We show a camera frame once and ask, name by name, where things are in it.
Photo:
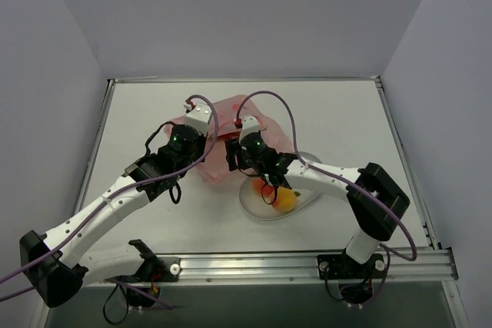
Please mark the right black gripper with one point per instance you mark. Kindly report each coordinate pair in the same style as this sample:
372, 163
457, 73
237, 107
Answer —
232, 154

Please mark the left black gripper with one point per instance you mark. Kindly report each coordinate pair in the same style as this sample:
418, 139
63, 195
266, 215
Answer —
212, 133

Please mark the pink plastic bag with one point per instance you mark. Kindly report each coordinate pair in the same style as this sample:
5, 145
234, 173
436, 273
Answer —
215, 170

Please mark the orange fake peach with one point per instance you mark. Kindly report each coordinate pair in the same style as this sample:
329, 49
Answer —
284, 200

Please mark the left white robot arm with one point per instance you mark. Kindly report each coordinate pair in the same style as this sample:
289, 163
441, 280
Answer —
58, 263

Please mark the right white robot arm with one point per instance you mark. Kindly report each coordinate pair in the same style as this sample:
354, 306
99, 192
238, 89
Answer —
376, 201

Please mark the white oval plate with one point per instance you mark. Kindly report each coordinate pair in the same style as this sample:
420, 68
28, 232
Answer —
259, 207

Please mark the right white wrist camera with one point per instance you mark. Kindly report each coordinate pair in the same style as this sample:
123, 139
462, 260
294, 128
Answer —
247, 124

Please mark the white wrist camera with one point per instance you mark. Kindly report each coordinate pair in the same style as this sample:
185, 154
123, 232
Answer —
197, 116
247, 124

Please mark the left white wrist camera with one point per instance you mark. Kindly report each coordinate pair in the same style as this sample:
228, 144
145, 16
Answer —
197, 116

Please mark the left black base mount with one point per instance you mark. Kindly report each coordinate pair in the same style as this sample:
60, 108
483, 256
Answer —
159, 269

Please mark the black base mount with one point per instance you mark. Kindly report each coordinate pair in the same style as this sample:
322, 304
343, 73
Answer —
159, 269
339, 266

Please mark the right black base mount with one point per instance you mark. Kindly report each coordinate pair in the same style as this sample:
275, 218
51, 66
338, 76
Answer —
339, 266

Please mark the aluminium front rail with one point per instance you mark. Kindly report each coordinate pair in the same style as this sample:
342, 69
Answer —
240, 269

